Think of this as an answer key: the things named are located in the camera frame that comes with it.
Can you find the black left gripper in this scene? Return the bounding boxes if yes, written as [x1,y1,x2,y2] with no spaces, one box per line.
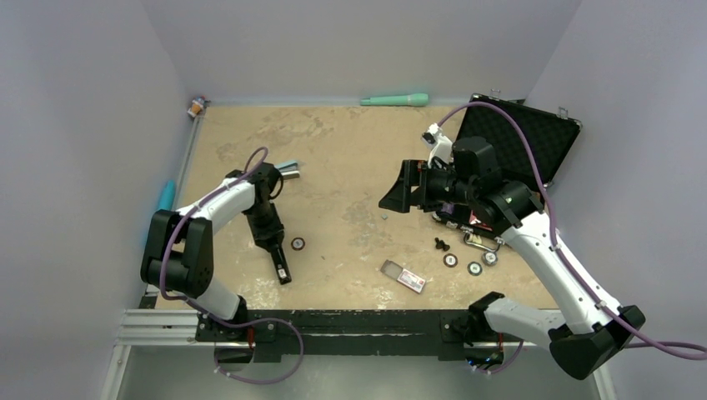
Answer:
[243,202,283,251]

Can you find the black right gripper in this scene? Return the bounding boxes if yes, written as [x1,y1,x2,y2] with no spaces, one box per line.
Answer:
[379,158,476,213]

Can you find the black stapler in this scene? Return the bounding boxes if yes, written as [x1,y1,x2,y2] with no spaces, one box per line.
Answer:
[268,245,292,285]

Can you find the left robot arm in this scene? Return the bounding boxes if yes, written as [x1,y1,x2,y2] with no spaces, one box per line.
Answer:
[140,162,292,341]

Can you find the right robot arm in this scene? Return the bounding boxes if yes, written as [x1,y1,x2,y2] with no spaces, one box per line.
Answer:
[379,137,646,380]

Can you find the brown poker chip left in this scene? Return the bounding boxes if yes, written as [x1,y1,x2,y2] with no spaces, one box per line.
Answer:
[291,237,306,251]

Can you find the brown poker chip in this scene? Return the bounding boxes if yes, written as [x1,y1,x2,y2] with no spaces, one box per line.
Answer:
[443,253,459,268]
[291,237,306,251]

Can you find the black screw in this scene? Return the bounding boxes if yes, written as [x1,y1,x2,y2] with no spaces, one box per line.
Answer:
[434,237,450,252]

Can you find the green microphone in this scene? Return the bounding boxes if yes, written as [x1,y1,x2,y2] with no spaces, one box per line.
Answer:
[359,93,429,108]

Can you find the silver carabiner keys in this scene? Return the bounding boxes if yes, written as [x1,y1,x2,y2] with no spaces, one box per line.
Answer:
[463,232,505,253]

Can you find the brown poker chip right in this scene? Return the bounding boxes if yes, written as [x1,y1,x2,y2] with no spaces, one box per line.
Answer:
[443,253,459,268]

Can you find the staple box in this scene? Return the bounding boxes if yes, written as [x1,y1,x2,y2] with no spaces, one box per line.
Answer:
[379,260,426,294]

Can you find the teal cylinder left edge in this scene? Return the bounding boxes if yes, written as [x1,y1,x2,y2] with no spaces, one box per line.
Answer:
[148,180,176,228]

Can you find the green poker chip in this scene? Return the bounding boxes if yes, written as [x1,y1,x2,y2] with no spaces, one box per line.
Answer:
[467,262,483,276]

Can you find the silver poker chip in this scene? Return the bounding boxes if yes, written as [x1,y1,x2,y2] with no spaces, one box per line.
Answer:
[482,252,498,266]

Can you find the small orange figurine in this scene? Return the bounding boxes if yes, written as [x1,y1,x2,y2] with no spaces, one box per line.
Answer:
[187,96,210,118]

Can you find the black poker chip case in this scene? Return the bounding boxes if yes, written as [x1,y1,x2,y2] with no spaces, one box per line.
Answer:
[432,92,583,247]

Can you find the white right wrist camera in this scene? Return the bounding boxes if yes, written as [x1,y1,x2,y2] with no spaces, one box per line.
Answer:
[421,123,453,169]

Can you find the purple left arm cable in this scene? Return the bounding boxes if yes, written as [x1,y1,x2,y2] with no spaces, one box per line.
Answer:
[158,146,305,387]

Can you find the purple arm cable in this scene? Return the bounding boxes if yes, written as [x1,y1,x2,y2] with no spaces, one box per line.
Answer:
[436,101,707,377]
[158,146,305,387]

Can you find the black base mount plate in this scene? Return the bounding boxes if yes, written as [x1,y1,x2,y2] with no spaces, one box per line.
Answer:
[194,308,523,364]

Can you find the aluminium frame rail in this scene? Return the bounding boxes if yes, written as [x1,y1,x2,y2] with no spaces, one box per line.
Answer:
[101,309,616,399]

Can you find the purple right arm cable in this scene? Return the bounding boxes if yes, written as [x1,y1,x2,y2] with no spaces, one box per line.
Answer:
[436,101,707,377]

